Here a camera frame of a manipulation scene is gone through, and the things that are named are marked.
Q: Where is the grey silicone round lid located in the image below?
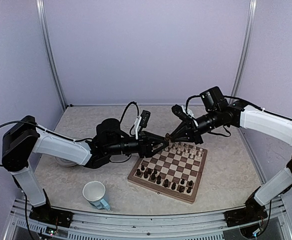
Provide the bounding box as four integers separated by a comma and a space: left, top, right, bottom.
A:
55, 157, 77, 168

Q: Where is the front aluminium rail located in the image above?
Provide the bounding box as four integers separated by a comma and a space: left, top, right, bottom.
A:
4, 197, 292, 240

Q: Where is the wooden chess board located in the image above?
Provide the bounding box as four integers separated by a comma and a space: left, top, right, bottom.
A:
128, 142, 208, 204

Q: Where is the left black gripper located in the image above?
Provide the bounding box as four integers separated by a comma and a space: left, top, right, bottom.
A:
106, 130, 169, 159

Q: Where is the right aluminium frame post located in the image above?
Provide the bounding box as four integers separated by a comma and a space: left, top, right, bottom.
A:
230, 0, 258, 97

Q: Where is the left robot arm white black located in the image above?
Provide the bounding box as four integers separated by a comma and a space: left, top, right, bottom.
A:
1, 115, 169, 223

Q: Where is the dark queen piece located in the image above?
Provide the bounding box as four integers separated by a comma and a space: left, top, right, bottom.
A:
171, 182, 176, 190

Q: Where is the light blue mug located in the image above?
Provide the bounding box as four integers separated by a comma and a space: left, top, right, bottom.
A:
82, 180, 111, 211

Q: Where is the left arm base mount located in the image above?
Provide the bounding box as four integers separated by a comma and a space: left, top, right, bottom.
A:
29, 205, 73, 228

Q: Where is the white rook right piece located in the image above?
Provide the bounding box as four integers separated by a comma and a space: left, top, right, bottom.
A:
198, 148, 203, 157

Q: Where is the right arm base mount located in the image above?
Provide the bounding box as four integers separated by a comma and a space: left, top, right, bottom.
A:
224, 205, 268, 227

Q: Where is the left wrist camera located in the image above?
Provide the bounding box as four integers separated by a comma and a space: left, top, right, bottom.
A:
132, 110, 151, 140

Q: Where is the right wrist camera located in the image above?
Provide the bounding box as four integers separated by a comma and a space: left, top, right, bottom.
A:
171, 104, 195, 121

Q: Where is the left aluminium frame post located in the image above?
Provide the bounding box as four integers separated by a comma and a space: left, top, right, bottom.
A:
36, 0, 67, 111

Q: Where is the dark bishop piece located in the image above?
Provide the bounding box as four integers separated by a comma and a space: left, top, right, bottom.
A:
163, 179, 169, 188

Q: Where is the dark rook piece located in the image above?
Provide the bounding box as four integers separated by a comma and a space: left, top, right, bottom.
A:
178, 185, 185, 193

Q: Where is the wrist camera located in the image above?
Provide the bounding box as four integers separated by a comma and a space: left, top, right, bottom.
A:
132, 110, 151, 140
171, 104, 195, 121

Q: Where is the dark knight piece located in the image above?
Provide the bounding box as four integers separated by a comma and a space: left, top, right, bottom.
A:
165, 133, 170, 141

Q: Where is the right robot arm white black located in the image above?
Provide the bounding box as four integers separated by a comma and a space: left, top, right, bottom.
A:
170, 86, 292, 227

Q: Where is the aluminium frame post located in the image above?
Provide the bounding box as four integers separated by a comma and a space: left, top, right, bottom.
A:
36, 0, 67, 111
230, 0, 258, 97

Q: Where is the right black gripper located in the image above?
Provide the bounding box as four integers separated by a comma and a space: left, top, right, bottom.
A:
171, 108, 222, 144

